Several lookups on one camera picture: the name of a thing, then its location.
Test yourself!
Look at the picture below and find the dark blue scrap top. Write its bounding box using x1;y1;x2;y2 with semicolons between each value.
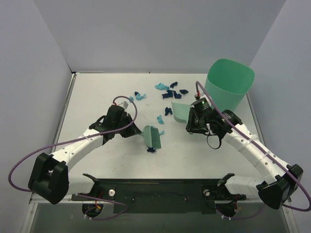
170;82;178;88

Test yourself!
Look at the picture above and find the dark blue scrap right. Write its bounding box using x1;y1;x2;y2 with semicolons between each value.
179;89;188;95

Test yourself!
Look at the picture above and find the purple cable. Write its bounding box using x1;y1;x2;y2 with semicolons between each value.
8;96;139;220
195;82;311;219

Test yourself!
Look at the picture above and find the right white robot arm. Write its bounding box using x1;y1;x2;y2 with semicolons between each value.
186;96;303;209

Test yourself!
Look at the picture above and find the black mounting base plate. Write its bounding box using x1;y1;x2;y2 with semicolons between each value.
68;179;246;216

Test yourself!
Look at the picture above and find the light blue scrap top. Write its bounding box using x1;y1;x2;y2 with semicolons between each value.
155;83;170;90

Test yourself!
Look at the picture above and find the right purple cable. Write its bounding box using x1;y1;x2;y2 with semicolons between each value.
195;82;311;219

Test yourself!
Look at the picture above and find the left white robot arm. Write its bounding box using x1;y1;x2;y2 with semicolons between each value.
28;101;140;204

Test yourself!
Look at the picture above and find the green dustpan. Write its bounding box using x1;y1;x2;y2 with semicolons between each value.
172;102;190;124

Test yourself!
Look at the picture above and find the dark blue scrap cluster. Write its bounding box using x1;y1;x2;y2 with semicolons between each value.
162;90;182;99

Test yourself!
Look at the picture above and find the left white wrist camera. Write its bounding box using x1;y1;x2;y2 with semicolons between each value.
118;101;129;110

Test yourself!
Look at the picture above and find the right mixed scrap pile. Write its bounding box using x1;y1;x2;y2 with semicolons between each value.
147;147;156;153

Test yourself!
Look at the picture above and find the green plastic waste bin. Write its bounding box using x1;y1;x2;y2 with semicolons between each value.
205;59;255;111

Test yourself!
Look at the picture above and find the light blue scrap centre-left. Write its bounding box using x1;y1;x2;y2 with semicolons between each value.
129;92;146;101

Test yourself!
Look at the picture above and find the green hand brush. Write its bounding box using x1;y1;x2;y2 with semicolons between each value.
141;126;161;149

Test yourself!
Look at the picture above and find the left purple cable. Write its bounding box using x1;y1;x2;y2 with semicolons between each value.
8;96;139;220

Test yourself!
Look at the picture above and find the dark blue scrap centre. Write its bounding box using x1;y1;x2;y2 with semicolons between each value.
165;107;173;116

